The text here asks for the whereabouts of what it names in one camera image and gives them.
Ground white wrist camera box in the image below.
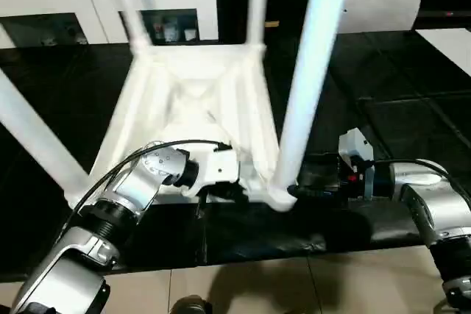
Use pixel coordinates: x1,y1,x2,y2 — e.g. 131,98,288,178
339,128,375,175
184,145,241,197

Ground white plastic table top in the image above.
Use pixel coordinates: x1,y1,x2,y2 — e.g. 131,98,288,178
66,42,297,213

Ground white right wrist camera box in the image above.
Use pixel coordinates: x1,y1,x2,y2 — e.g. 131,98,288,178
339,128,375,175

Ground white sheet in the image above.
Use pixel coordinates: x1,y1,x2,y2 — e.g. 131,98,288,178
416,27,471,79

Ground white plastic table leg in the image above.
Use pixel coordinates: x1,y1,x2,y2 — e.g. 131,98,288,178
0,71,91,208
269,0,355,208
247,0,269,54
105,0,155,57

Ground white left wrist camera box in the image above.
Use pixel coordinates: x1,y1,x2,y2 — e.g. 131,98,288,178
184,145,241,197

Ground grey cushion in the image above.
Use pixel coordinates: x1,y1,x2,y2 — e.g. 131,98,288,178
339,0,424,34

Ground black work mat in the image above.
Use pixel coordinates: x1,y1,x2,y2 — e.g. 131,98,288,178
0,31,471,278

